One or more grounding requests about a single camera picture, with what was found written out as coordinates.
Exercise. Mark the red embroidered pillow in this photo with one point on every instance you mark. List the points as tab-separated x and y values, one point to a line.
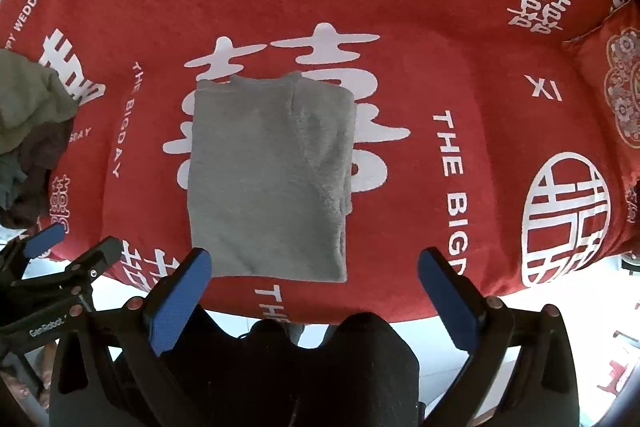
606	60

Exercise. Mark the olive green garment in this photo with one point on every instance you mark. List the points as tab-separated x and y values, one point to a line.
31	95

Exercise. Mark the person's dark trousers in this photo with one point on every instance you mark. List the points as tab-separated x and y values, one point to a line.
361	374

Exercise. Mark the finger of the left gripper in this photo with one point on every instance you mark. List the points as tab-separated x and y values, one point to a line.
83	271
19	252

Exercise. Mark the grey knit sweater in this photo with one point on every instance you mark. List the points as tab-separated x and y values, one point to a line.
269	181

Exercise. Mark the person's left hand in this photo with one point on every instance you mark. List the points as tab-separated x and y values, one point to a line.
29	377

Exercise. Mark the dark teal garment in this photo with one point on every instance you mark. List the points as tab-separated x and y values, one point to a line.
11	179

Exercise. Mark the dark maroon garment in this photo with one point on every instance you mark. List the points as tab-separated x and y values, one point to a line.
38	155

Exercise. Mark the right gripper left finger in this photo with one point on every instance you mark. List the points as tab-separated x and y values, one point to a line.
108	372

